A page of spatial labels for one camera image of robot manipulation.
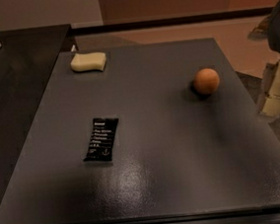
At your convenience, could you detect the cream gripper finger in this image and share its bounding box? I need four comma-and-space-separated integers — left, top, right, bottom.
257, 60, 280, 118
247, 14, 271, 40

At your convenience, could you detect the orange fruit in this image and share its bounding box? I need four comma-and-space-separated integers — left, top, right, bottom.
193, 68, 220, 95

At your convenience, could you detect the black rxbar chocolate wrapper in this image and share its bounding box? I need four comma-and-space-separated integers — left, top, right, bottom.
84, 117, 119, 162

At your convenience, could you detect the pale yellow sponge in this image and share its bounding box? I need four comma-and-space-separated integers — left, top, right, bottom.
70, 52, 106, 72

